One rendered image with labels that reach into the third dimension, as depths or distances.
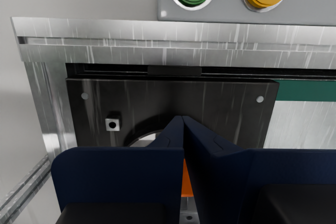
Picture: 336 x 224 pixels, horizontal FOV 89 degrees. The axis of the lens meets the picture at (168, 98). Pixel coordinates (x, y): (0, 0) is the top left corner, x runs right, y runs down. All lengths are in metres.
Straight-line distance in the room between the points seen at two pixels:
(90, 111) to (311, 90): 0.28
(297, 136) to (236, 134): 0.14
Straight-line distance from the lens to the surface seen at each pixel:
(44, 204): 0.55
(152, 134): 0.19
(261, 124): 0.24
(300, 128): 0.35
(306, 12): 0.24
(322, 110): 0.36
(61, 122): 0.25
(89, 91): 0.21
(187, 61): 0.20
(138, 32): 0.20
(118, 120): 0.20
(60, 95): 0.24
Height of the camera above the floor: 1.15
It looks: 70 degrees down
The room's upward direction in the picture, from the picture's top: 177 degrees clockwise
